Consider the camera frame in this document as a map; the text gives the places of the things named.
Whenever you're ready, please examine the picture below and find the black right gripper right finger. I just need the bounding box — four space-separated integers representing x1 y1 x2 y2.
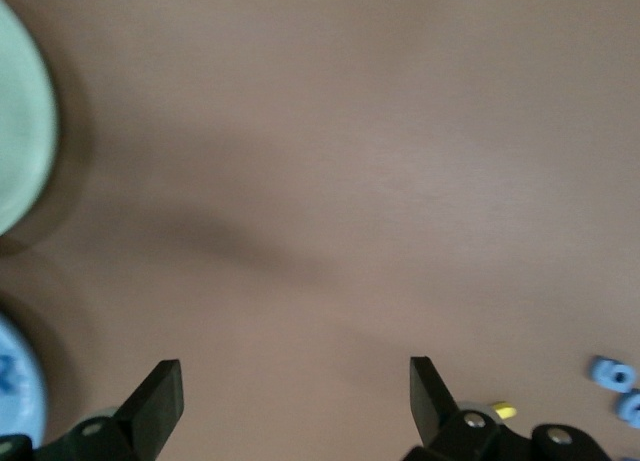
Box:
402 355 614 461

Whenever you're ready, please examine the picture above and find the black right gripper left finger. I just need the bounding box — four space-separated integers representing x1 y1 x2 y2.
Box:
0 359 184 461

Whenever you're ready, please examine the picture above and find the blue foam number 9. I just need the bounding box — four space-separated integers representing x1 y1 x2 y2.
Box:
587 355 639 393

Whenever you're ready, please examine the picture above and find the blue plate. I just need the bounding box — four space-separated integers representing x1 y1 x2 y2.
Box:
0 310 49 447

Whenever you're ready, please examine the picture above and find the blue foam letter C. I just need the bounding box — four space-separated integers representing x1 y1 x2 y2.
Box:
614 388 640 429

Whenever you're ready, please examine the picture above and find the brown table cover sheet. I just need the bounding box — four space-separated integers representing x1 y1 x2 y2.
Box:
0 0 640 461

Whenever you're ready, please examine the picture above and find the light green plate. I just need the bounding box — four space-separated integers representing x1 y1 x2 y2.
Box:
0 0 59 237

